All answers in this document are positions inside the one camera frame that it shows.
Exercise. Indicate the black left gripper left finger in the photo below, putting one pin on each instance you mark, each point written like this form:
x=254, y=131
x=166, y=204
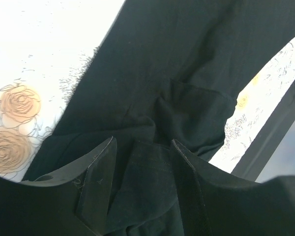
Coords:
x=70, y=201

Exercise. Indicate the black t shirt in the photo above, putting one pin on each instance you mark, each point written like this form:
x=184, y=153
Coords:
x=168, y=69

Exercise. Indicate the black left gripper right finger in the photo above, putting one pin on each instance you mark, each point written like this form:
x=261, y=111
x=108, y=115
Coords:
x=213, y=202

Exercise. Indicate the floral table mat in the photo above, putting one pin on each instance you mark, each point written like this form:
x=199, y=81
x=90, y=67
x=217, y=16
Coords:
x=46, y=46

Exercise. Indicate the aluminium frame rail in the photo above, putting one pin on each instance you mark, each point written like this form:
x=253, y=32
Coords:
x=268, y=138

